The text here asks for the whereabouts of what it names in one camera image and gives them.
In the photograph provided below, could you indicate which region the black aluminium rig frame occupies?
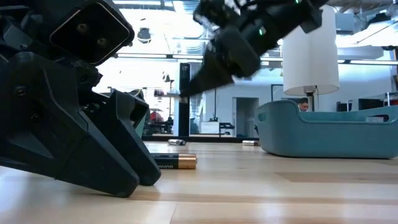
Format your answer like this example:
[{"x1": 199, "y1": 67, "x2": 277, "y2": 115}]
[{"x1": 141, "y1": 134, "x2": 259, "y2": 144}]

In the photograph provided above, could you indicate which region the black vertical column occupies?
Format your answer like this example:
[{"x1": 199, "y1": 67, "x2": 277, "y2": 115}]
[{"x1": 178, "y1": 62, "x2": 192, "y2": 138}]

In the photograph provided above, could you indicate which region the white shade wooden lamp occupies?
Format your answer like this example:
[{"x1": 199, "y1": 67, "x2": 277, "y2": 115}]
[{"x1": 282, "y1": 4, "x2": 340, "y2": 112}]

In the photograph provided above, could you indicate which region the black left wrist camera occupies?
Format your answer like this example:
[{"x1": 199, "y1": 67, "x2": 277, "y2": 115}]
[{"x1": 49, "y1": 1, "x2": 135, "y2": 66}]

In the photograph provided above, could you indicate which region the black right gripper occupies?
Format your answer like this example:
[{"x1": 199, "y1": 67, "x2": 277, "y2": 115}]
[{"x1": 179, "y1": 0, "x2": 307, "y2": 98}]

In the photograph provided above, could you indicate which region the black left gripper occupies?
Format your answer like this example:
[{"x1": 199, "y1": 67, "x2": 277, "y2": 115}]
[{"x1": 0, "y1": 0, "x2": 102, "y2": 103}]

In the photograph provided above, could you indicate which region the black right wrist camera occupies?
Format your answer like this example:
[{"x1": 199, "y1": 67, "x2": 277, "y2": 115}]
[{"x1": 192, "y1": 0, "x2": 249, "y2": 29}]

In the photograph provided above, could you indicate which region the teal plastic bin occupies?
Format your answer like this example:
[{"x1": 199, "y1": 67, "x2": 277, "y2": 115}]
[
  {"x1": 255, "y1": 99, "x2": 398, "y2": 159},
  {"x1": 134, "y1": 113, "x2": 149, "y2": 139}
]

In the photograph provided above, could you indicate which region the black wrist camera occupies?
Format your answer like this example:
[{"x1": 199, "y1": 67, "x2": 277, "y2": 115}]
[
  {"x1": 192, "y1": 0, "x2": 249, "y2": 29},
  {"x1": 49, "y1": 1, "x2": 135, "y2": 66}
]

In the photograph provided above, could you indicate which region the person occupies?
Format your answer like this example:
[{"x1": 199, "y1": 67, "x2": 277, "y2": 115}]
[{"x1": 297, "y1": 97, "x2": 310, "y2": 112}]

